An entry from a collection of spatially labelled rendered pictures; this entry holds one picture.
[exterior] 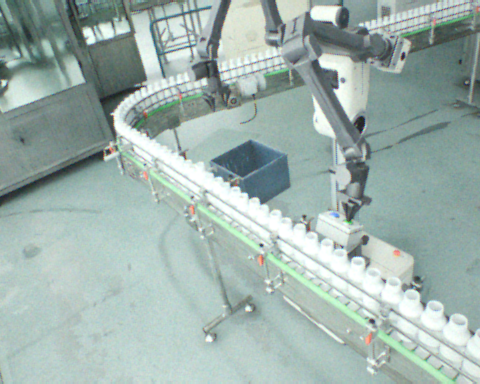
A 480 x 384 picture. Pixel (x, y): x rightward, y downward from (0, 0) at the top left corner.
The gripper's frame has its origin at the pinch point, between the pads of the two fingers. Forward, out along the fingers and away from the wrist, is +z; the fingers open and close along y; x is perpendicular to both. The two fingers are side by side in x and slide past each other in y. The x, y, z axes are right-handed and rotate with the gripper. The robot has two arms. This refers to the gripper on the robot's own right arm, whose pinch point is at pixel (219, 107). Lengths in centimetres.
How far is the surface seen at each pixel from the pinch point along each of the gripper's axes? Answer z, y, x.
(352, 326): 46, 21, 85
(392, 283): 26, 14, 93
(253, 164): 62, -41, -39
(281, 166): 51, -37, -9
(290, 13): 47, -311, -278
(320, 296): 43, 21, 72
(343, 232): 30, 3, 67
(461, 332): 26, 17, 114
